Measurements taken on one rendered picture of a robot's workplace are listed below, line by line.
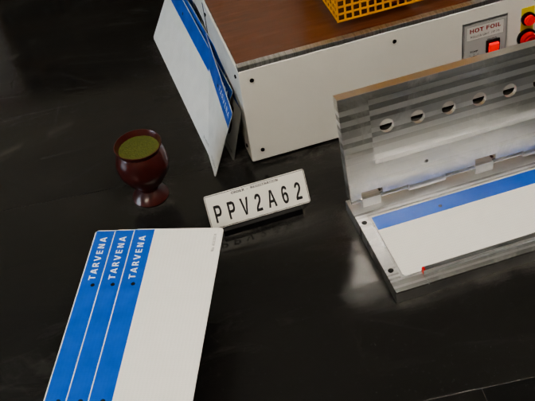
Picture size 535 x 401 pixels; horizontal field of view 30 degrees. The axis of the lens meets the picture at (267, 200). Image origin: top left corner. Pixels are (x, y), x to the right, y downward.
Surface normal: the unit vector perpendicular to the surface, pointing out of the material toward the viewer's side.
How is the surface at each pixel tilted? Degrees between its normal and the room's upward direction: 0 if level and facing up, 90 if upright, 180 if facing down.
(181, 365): 0
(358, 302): 0
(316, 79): 90
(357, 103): 81
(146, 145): 0
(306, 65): 90
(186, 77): 63
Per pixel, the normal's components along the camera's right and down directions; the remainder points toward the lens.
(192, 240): -0.11, -0.73
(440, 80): 0.26, 0.51
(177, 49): -0.89, -0.07
